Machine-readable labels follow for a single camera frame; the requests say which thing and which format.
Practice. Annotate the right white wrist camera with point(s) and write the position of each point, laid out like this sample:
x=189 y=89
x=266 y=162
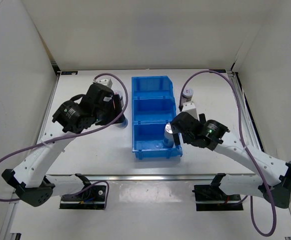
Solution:
x=190 y=108

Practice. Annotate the left aluminium rail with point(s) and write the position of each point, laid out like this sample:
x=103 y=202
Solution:
x=38 y=100

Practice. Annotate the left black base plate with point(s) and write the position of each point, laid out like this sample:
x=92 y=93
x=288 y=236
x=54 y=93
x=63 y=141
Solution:
x=94 y=198

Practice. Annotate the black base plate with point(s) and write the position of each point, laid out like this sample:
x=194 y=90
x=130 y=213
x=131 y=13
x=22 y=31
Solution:
x=209 y=200
x=94 y=198

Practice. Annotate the silver-top white canister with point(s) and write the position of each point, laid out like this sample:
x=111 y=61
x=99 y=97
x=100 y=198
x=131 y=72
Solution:
x=122 y=125
x=168 y=138

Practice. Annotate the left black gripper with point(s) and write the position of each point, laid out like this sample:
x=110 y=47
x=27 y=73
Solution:
x=114 y=112

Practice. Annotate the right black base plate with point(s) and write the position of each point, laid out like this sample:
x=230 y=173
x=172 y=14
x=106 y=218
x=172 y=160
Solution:
x=209 y=200

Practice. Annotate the left black corner label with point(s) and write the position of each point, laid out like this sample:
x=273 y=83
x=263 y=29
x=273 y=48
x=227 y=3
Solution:
x=69 y=73

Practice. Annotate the blue three-compartment plastic bin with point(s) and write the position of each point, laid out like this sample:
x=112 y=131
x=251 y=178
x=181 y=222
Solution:
x=153 y=107

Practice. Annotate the left white-lid spice jar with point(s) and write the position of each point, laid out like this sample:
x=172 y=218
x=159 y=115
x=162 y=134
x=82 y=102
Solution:
x=120 y=94

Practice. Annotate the right black corner label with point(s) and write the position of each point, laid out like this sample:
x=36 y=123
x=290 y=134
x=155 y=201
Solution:
x=221 y=71

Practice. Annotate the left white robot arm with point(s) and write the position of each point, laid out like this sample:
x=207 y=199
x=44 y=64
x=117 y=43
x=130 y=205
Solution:
x=30 y=179

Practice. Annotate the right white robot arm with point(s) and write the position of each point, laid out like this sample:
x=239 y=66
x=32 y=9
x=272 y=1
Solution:
x=272 y=179

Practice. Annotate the black corner label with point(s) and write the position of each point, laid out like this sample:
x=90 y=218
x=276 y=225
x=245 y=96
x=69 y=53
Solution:
x=69 y=73
x=221 y=71

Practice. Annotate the white-lid spice jar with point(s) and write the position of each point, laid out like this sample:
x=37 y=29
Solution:
x=120 y=94
x=187 y=95

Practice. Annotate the right white-lid spice jar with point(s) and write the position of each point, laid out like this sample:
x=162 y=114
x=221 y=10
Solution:
x=187 y=95

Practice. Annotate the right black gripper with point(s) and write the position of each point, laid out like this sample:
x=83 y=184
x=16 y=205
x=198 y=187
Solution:
x=175 y=134

